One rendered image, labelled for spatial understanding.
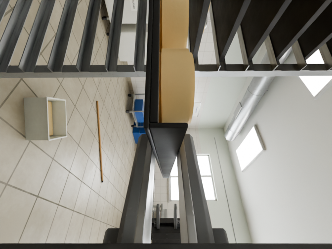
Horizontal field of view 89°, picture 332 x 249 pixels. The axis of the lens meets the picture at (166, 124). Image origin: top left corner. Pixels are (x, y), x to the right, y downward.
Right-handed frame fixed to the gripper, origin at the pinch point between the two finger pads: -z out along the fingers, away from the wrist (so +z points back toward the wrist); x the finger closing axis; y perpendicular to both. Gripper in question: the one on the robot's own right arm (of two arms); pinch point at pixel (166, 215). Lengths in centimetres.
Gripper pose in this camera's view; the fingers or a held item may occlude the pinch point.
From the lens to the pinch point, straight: 54.3
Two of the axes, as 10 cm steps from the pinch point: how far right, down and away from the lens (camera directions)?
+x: 10.0, 0.0, 0.0
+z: 0.0, 9.8, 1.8
